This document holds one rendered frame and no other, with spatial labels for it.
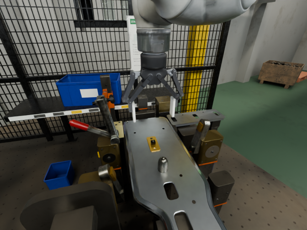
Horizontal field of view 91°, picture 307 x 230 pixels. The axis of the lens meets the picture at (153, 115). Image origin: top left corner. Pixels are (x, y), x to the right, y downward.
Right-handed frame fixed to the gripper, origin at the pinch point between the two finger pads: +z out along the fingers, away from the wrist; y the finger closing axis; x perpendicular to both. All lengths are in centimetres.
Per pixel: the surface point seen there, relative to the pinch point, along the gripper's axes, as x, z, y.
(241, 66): 327, 71, 343
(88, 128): -0.6, 1.7, -21.5
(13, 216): 3, 43, -60
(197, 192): -22.5, 13.2, 6.8
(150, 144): -0.2, 12.9, -1.0
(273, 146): 68, 113, 185
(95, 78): 51, 0, -23
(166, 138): 1.9, 13.2, 5.8
